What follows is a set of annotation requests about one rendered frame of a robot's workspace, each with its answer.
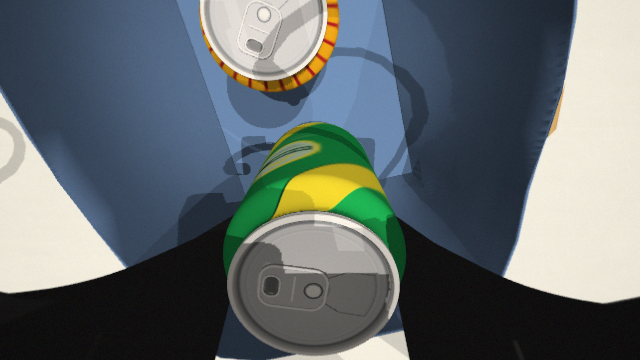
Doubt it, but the yellow and red drink can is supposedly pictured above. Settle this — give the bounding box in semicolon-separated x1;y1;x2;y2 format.
199;0;339;92

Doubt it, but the green and yellow drink can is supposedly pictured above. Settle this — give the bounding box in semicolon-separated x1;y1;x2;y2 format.
223;122;406;356

